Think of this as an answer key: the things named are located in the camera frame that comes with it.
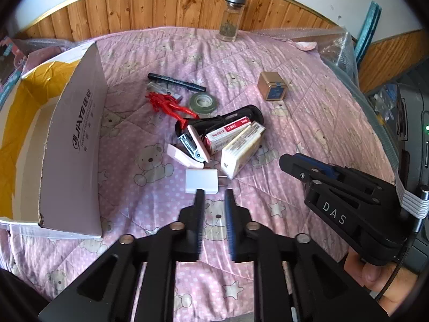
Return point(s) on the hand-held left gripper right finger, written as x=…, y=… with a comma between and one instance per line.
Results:
x=230, y=221

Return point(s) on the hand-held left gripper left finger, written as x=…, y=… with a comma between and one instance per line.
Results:
x=200, y=214

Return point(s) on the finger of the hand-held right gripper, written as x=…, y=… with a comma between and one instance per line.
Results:
x=298, y=166
x=362, y=181

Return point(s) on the white charger plug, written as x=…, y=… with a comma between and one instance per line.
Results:
x=201, y=179

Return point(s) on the beige staple box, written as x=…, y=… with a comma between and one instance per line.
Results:
x=241, y=151

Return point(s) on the black oval case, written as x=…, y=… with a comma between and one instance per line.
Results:
x=248, y=112

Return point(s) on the red staple box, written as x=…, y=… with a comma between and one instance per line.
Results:
x=221, y=137

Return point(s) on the red plastic figurine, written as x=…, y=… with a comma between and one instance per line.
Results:
x=164, y=102

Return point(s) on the white cardboard box yellow lining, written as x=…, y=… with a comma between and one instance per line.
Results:
x=77, y=141

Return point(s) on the person's right forearm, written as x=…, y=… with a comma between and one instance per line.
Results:
x=402, y=297

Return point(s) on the person's right hand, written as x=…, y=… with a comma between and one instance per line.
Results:
x=367, y=275

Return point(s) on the pink stapler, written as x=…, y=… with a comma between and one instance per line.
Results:
x=179, y=156

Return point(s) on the gold cube box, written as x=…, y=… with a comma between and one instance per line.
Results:
x=268, y=82

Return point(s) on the green tape roll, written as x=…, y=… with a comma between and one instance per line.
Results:
x=201, y=109

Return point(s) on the clear plastic wrap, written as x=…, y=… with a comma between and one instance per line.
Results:
x=338, y=50

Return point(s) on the black marker pen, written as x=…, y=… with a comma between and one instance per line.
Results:
x=174, y=81

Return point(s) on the teal foam mat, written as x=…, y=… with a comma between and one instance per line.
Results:
x=368, y=30

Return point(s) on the glass jar with metal lid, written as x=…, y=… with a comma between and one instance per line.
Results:
x=229, y=23

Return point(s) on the pink bear print blanket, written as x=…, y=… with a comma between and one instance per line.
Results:
x=134, y=57

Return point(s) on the bubble wrap sheet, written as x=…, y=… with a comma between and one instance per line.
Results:
x=50, y=45

